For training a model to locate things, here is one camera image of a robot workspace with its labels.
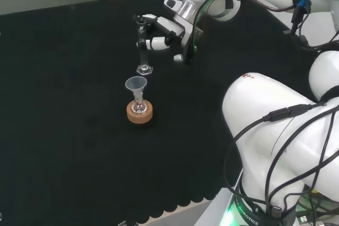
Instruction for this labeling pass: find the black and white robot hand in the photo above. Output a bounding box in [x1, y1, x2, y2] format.
[133, 13, 205, 66]

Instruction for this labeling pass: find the clear glass graduated cylinder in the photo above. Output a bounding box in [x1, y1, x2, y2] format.
[135, 19, 155, 76]

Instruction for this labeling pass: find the clear plastic funnel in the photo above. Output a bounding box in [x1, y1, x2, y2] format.
[124, 76, 146, 103]

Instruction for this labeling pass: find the clear round-bottom flask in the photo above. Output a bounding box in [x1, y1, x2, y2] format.
[131, 95, 148, 115]

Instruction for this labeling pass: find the black bench cloth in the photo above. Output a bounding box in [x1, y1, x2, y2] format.
[0, 0, 320, 224]

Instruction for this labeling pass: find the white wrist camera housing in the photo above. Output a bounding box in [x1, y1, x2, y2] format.
[163, 0, 184, 14]

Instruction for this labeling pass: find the cork ring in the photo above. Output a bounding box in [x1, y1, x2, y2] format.
[127, 100, 154, 124]

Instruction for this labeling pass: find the black cable with blue plug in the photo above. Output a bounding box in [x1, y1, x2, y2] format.
[289, 0, 339, 52]

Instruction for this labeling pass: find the black cable with inline connector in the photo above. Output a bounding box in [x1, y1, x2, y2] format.
[224, 102, 339, 212]

